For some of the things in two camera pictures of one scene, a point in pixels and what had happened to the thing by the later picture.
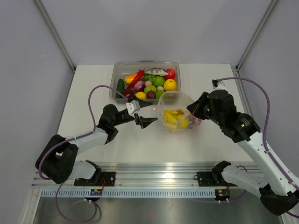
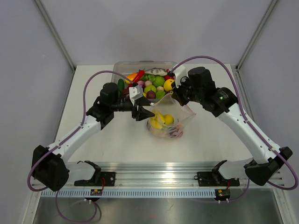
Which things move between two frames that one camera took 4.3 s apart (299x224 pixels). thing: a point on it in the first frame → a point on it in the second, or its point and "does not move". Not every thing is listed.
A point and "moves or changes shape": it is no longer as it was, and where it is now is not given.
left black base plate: x=102 y=178 does not move
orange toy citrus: x=169 y=84 does not move
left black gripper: x=143 y=122 → x=142 y=113
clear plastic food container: x=147 y=80 does not move
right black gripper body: x=203 y=110 → x=185 y=93
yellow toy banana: x=173 y=115 → x=158 y=120
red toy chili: x=140 y=73 does not move
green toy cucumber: x=120 y=87 does not move
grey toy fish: x=155 y=71 does not move
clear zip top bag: x=174 y=115 moves or changes shape
